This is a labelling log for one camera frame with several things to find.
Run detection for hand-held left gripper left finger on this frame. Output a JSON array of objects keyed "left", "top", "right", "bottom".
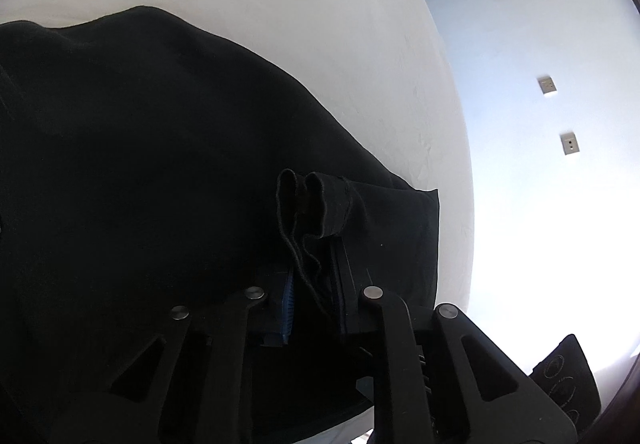
[{"left": 50, "top": 273, "right": 302, "bottom": 444}]

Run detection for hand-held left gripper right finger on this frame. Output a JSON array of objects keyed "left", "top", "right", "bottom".
[{"left": 327, "top": 244, "right": 581, "bottom": 444}]

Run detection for black pants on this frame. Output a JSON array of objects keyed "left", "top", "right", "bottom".
[{"left": 0, "top": 6, "right": 441, "bottom": 444}]

